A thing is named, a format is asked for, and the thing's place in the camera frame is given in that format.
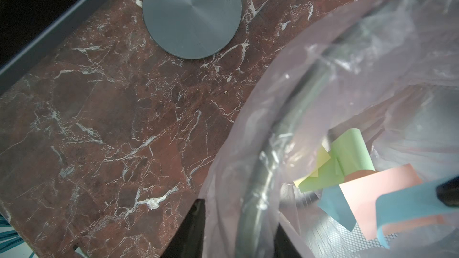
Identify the crumpled yellow notes in bin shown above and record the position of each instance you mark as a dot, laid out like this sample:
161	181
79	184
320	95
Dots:
322	158

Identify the black computer monitor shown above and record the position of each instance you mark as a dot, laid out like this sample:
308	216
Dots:
30	28

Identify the blue sticky note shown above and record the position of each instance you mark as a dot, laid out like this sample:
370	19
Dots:
334	204

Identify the pink sticky note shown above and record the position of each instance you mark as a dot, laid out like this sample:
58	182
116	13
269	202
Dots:
393	201

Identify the bin with clear plastic bag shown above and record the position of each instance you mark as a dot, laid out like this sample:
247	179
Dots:
389	68

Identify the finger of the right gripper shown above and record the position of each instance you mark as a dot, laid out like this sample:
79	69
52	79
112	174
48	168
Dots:
448	192

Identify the grey round monitor stand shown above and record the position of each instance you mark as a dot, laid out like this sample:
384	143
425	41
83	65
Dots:
192	29

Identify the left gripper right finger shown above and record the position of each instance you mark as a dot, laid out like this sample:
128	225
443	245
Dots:
283	246

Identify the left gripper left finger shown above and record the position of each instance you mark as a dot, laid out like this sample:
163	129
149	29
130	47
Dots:
188	240

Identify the green sticky note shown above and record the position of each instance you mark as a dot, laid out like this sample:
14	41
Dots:
350	160

